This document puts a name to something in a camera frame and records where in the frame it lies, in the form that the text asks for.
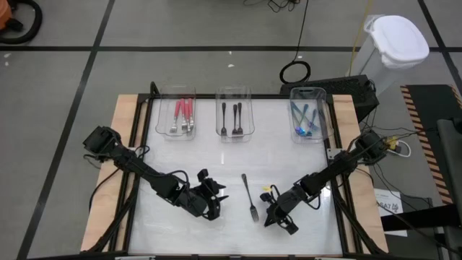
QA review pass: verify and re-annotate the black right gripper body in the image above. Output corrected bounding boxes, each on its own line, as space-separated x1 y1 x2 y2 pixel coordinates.
270 186 308 235

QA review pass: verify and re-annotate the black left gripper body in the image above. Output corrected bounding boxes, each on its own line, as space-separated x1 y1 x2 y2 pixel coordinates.
176 168 221 221

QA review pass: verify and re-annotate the pink handled silver fork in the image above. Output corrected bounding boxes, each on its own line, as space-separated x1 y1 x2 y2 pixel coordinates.
187 97 196 131
183 97 192 131
179 97 188 133
168 100 180 134

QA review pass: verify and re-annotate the iridescent blue fork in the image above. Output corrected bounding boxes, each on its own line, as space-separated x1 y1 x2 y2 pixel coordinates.
294 103 310 137
305 108 318 138
289 100 321 131

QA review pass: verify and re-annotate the clear plastic bin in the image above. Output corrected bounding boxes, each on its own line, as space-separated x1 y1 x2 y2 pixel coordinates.
154 84 198 141
213 84 256 142
288 86 330 144

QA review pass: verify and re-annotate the white paper sign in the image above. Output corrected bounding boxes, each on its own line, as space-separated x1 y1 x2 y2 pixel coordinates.
373 187 409 238

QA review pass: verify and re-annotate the wooden table board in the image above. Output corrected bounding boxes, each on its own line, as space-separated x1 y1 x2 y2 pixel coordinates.
79 94 390 254

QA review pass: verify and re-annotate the black computer case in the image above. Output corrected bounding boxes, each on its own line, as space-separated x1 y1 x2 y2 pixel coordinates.
279 74 380 123

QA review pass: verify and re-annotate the black stand leg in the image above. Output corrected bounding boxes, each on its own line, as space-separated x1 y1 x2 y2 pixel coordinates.
380 202 462 233

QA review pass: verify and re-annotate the black hazard striped mat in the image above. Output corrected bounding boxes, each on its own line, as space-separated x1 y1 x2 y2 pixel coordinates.
399 84 462 206

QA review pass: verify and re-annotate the white lidded trash can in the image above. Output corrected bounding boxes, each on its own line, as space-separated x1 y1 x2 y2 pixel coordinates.
353 14 430 95

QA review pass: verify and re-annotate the orange vacuum cleaner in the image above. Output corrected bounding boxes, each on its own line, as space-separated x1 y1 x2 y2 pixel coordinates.
0 0 12 32

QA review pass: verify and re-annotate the black coiled cable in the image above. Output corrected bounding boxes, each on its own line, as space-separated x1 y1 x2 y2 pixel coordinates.
279 0 312 85

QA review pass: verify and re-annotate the black tangled cable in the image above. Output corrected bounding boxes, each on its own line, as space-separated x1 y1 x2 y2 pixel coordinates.
243 0 301 14

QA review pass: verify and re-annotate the yellow cable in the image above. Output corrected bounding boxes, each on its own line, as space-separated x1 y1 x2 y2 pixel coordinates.
347 0 373 77

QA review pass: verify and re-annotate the black vacuum hose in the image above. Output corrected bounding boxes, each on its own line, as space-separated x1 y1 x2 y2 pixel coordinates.
0 0 43 46

